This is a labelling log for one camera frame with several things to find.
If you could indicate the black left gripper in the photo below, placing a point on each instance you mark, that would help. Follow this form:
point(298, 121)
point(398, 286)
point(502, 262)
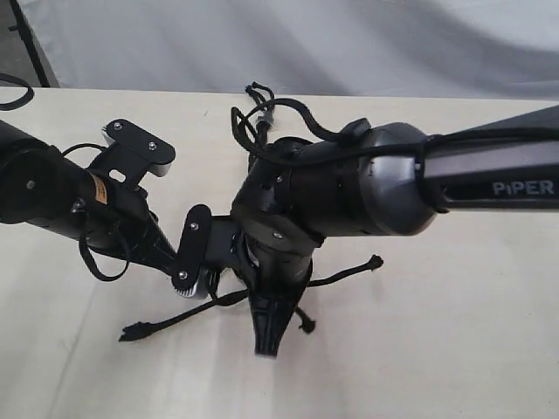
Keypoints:
point(116, 222)

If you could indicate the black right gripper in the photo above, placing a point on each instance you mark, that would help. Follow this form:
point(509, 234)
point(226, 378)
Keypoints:
point(276, 281)

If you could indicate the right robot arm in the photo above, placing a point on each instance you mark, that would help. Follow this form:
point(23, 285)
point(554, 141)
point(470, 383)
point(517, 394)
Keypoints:
point(382, 181)

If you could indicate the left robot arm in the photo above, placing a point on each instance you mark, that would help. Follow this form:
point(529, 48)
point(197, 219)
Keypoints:
point(40, 186)

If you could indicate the black stand pole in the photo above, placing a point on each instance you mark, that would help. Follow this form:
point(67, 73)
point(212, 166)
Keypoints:
point(22, 28)

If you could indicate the grey backdrop cloth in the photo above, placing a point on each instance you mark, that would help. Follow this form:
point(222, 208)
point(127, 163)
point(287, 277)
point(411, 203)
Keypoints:
point(463, 49)

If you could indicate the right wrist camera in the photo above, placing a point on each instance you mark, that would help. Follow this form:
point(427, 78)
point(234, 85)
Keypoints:
point(208, 246)

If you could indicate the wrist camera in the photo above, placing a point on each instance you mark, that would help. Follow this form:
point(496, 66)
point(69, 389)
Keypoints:
point(133, 152)
point(208, 246)

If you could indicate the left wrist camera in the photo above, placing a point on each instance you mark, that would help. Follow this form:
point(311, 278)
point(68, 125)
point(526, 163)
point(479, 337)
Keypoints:
point(133, 152)

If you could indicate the black cable clamp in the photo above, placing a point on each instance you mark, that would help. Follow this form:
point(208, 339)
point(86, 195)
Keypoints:
point(265, 119)

